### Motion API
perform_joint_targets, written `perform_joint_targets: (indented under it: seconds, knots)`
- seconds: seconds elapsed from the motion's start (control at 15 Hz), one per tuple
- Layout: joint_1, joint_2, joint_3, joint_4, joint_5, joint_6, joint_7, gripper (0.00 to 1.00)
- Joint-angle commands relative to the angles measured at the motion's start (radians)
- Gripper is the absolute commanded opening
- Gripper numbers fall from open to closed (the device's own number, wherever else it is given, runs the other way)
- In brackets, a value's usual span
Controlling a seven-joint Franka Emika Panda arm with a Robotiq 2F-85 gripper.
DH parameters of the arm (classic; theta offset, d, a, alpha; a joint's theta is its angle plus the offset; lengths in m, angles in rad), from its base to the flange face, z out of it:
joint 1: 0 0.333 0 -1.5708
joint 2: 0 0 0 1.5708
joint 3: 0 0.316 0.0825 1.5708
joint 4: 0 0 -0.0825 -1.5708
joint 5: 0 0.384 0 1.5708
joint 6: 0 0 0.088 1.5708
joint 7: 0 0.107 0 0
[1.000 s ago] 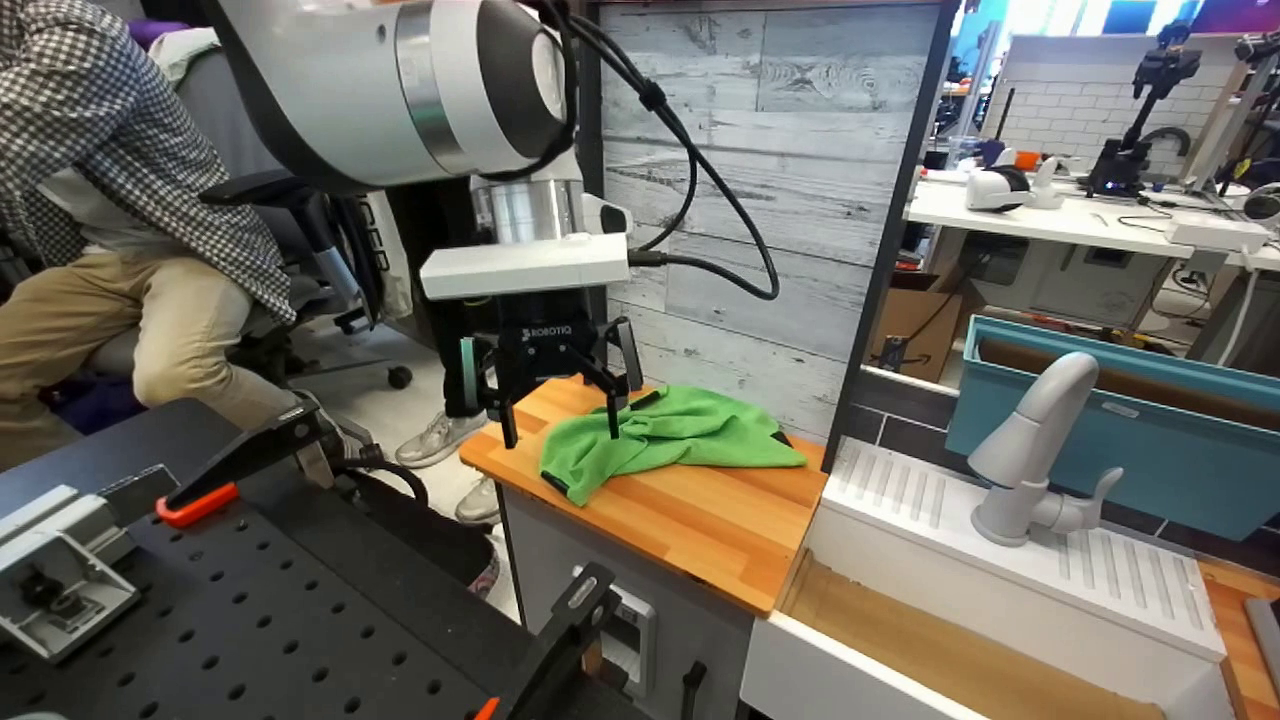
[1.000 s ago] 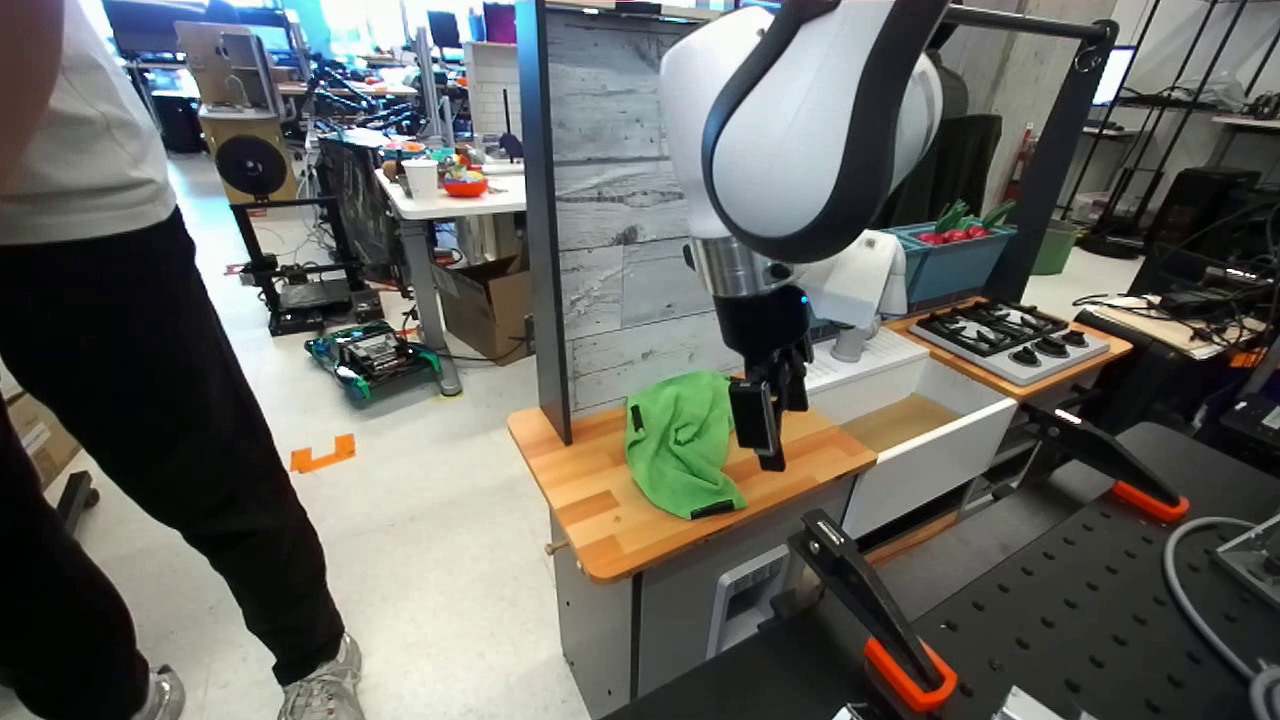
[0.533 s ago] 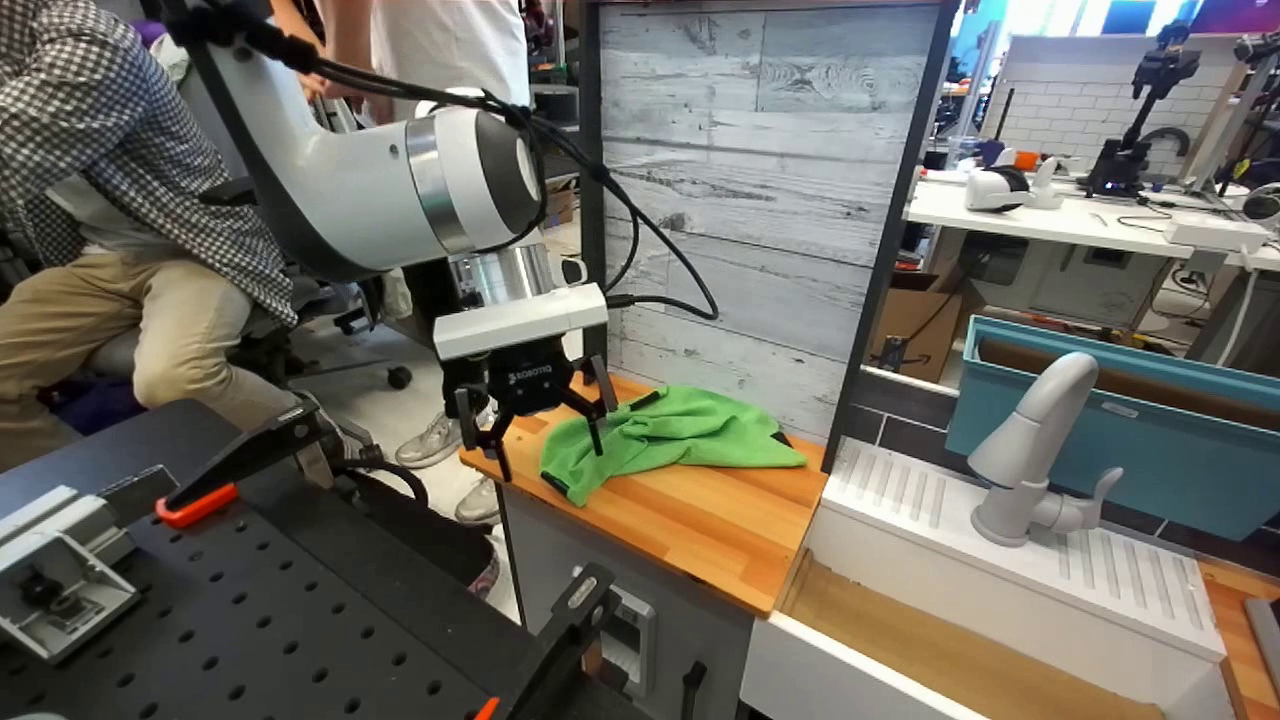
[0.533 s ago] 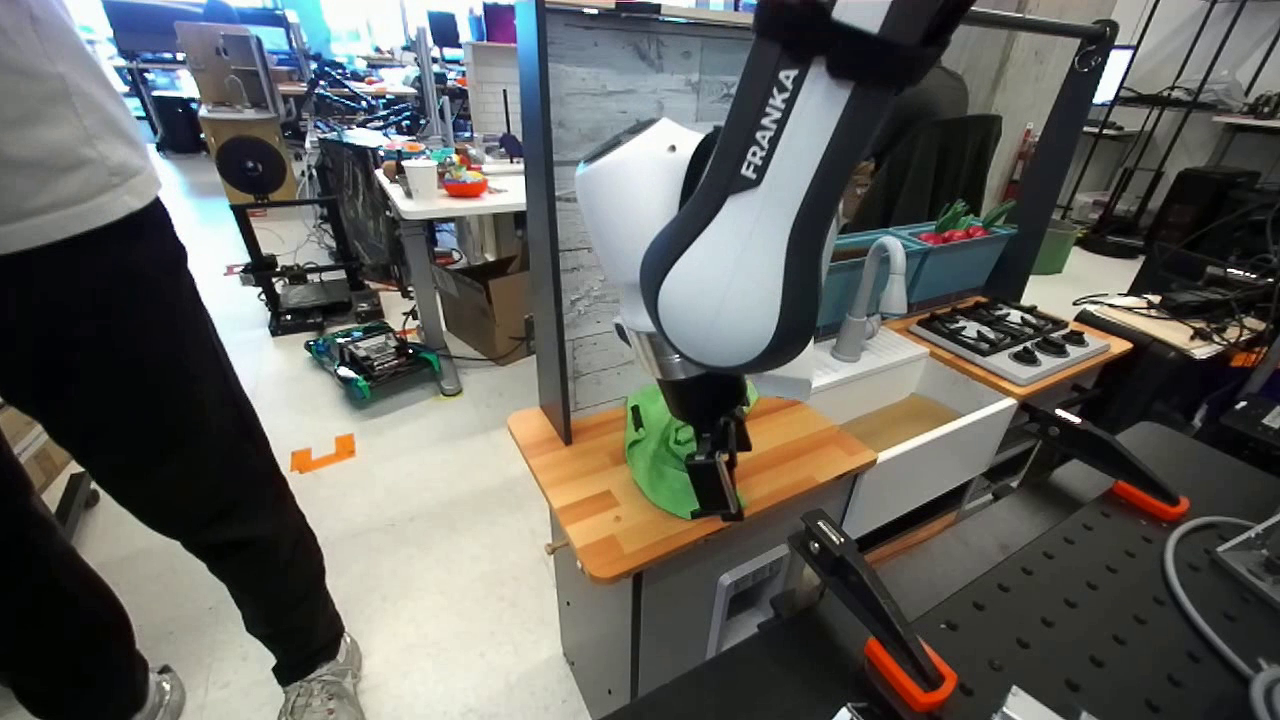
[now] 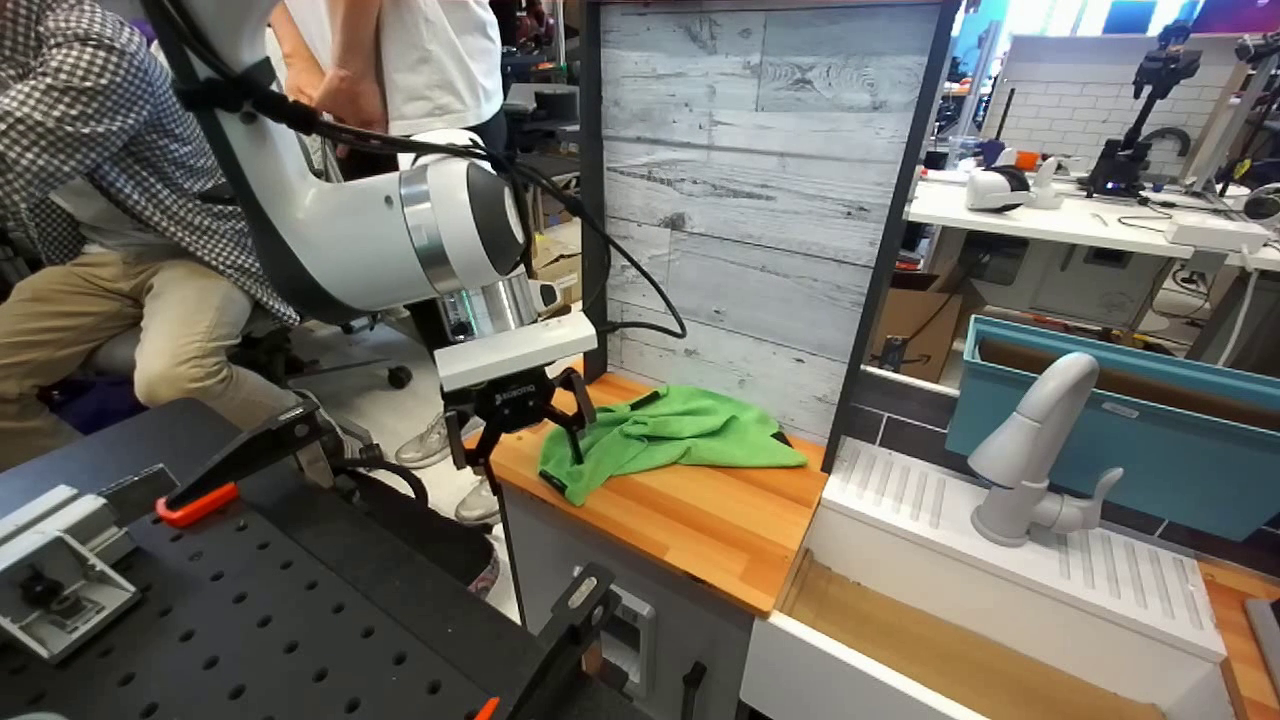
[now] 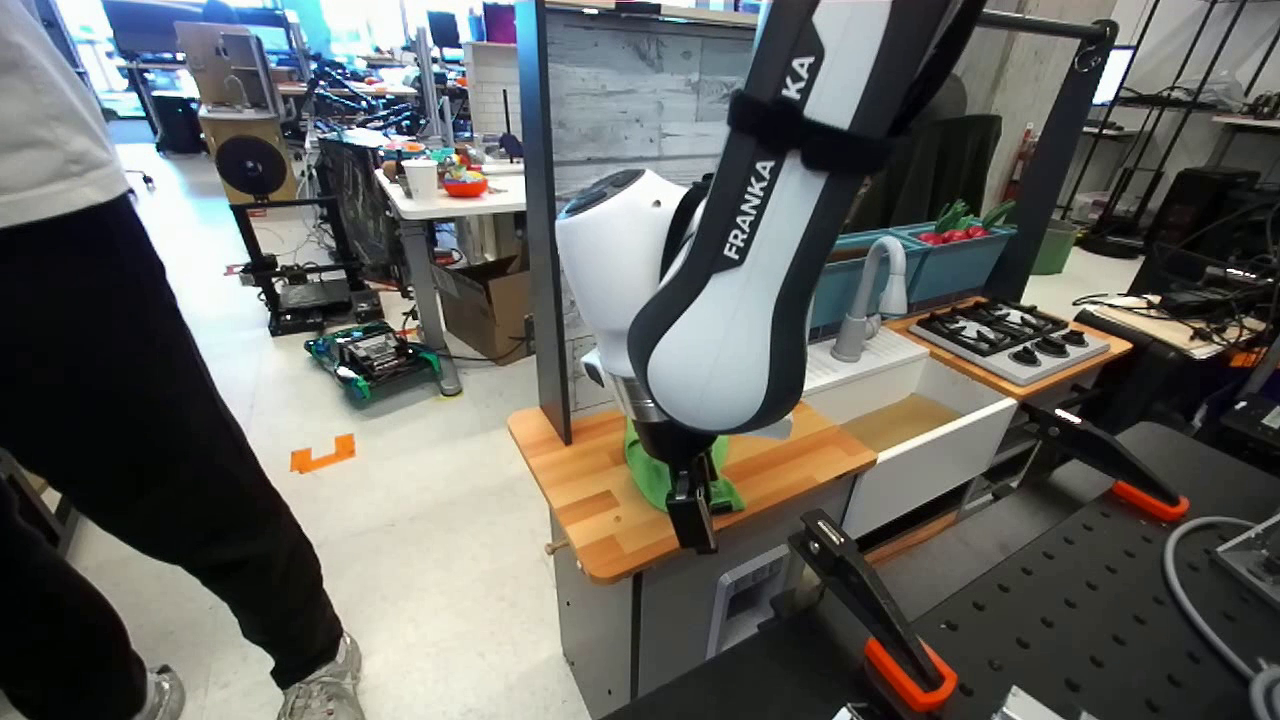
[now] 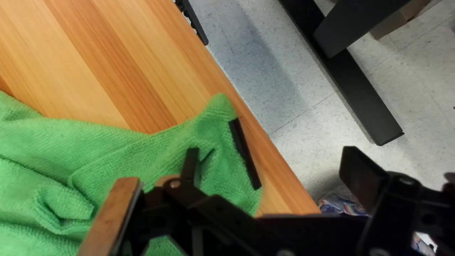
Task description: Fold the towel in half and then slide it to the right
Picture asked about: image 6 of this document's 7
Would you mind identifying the black clamp orange handle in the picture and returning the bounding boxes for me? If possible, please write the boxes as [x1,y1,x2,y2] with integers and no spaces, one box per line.
[784,511,966,720]
[1018,396,1198,527]

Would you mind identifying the white cup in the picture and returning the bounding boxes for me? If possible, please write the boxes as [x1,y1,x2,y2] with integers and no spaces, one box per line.
[399,157,443,202]

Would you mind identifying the standing person black trousers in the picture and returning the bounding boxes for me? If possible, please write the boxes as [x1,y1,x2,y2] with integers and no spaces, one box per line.
[0,0,354,720]

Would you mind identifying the green circuit board device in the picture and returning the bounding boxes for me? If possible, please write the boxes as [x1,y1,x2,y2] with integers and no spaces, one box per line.
[302,323,453,412]

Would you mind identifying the white toy sink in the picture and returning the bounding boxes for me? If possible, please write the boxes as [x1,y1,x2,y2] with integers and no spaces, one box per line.
[797,323,1023,545]

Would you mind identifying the grey toy faucet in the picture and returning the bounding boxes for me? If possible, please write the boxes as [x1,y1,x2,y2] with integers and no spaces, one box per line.
[834,231,912,366]

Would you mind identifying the green microfiber towel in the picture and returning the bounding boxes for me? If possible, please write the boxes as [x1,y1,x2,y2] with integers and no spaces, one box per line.
[621,419,750,521]

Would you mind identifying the brown cardboard box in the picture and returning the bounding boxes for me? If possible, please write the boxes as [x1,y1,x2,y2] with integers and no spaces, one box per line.
[436,254,541,366]

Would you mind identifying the silver aluminium bracket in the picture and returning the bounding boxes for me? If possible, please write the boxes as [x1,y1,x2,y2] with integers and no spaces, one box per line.
[992,680,1074,720]
[1209,511,1280,614]

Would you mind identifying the grey wood print backdrop panel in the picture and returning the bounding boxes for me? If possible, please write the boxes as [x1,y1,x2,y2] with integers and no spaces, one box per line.
[545,8,778,402]

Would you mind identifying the grey cable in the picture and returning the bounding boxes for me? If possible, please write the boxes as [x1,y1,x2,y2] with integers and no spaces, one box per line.
[1160,511,1280,720]

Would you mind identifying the orange floor bracket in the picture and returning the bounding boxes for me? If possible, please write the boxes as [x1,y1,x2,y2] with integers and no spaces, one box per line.
[288,430,359,479]

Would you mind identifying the white workshop table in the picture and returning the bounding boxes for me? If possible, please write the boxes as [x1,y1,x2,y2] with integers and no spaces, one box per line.
[372,164,531,398]

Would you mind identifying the teal storage bin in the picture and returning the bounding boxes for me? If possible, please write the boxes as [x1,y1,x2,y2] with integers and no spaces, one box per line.
[804,215,1023,345]

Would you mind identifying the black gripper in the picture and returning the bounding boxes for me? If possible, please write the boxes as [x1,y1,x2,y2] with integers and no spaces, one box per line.
[657,429,729,555]

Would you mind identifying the black 3D printer frame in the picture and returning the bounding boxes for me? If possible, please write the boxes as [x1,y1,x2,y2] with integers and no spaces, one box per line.
[232,194,391,337]

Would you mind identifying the black perforated board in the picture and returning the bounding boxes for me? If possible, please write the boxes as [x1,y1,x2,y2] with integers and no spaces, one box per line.
[606,417,1280,720]

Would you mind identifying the wooden top kitchen counter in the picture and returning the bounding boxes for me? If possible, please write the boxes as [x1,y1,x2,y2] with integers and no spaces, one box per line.
[505,293,1135,720]

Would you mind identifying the grey sneaker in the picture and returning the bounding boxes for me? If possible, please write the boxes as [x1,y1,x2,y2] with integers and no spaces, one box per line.
[133,661,193,720]
[271,633,372,720]

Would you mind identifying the red bowl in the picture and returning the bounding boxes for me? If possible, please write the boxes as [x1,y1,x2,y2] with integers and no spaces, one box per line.
[440,168,496,202]

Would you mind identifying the green toy vegetable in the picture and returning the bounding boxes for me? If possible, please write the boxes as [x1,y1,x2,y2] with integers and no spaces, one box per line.
[928,194,1018,238]

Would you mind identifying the toy stove top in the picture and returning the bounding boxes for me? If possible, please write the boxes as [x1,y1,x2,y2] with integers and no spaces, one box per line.
[891,293,1135,402]

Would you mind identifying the black filament spool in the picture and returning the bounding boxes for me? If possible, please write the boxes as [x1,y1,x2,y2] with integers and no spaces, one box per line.
[214,133,292,202]

